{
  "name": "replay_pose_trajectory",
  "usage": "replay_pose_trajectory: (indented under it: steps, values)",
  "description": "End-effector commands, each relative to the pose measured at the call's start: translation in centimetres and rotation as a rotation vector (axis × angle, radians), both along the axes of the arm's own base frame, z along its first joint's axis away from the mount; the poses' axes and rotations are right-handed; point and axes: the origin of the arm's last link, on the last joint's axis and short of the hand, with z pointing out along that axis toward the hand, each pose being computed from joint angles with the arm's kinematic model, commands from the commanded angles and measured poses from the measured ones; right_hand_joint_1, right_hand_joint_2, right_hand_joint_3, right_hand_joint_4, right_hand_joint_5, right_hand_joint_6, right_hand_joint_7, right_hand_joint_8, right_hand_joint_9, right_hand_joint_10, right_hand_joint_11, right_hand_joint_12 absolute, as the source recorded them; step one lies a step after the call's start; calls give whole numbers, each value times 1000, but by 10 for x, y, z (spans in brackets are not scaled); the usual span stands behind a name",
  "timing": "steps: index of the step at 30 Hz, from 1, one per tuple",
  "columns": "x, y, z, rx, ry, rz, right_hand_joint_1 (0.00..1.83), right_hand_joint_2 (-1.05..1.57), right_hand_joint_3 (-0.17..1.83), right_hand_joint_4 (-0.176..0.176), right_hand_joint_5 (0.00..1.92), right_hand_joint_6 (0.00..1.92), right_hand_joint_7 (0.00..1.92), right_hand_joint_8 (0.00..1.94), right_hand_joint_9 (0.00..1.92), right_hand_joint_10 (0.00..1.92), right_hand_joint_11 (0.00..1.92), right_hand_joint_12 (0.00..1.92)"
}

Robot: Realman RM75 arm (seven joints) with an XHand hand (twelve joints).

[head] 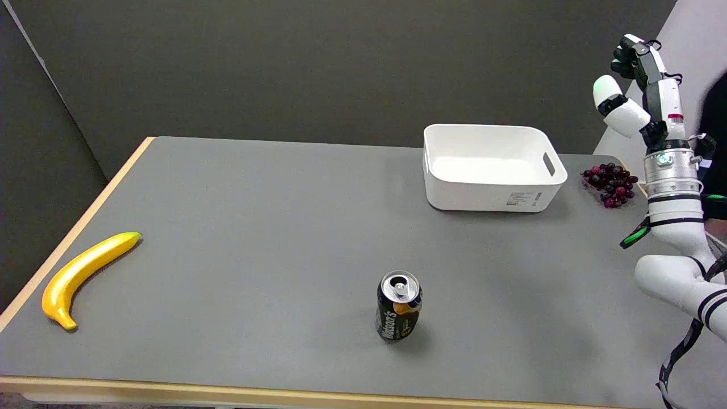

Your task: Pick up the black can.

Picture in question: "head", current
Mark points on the yellow banana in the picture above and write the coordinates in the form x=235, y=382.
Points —
x=79, y=272

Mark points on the black soda can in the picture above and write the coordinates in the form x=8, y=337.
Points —
x=397, y=309

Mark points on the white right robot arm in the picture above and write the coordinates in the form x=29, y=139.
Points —
x=676, y=227

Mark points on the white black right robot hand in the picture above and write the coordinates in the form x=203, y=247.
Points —
x=661, y=96

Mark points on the dark red grape bunch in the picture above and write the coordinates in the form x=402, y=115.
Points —
x=610, y=184

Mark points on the white plastic storage bin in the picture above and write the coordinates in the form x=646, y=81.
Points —
x=491, y=170

